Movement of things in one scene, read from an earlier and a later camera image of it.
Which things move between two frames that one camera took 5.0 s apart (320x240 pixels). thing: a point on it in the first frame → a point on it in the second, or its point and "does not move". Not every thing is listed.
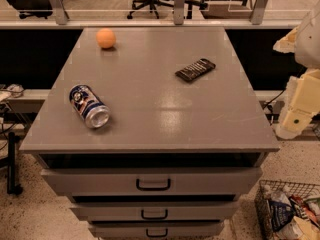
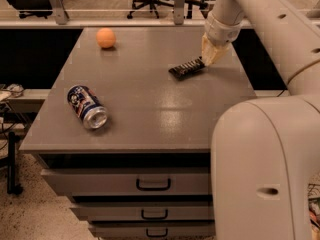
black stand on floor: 13,187 does not move
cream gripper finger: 287,43 → 210,51
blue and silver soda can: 94,112 does not move
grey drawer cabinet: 174,158 does not move
